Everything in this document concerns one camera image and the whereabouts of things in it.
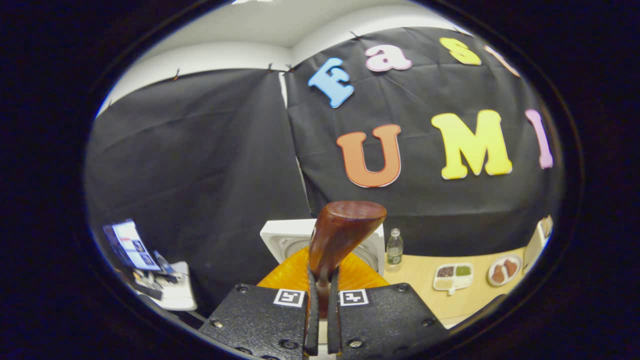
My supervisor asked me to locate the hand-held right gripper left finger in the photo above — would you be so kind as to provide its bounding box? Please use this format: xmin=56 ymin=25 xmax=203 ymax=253
xmin=199 ymin=246 xmax=320 ymax=360

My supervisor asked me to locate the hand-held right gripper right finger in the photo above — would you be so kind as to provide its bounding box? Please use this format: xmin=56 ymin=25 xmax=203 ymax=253
xmin=327 ymin=250 xmax=448 ymax=360

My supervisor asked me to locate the white rice cooker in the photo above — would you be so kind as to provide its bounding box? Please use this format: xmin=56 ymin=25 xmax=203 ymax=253
xmin=260 ymin=219 xmax=386 ymax=276

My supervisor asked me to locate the brown wooden spoon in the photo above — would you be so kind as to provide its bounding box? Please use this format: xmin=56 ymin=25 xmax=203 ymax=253
xmin=307 ymin=201 xmax=388 ymax=321

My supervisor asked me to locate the clear water bottle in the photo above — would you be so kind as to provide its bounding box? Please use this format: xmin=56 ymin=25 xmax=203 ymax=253
xmin=385 ymin=228 xmax=404 ymax=273

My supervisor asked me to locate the white divided grain dish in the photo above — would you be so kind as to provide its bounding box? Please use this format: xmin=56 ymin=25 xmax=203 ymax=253
xmin=432 ymin=262 xmax=474 ymax=296

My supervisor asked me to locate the white round plate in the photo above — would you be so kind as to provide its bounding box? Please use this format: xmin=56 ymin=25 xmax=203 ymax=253
xmin=487 ymin=254 xmax=523 ymax=288

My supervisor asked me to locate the laptop screen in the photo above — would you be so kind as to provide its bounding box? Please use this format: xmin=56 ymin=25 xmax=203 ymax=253
xmin=102 ymin=219 xmax=163 ymax=273

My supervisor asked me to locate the white toaster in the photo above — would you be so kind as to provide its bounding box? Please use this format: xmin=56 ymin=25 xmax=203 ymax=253
xmin=522 ymin=216 xmax=554 ymax=276

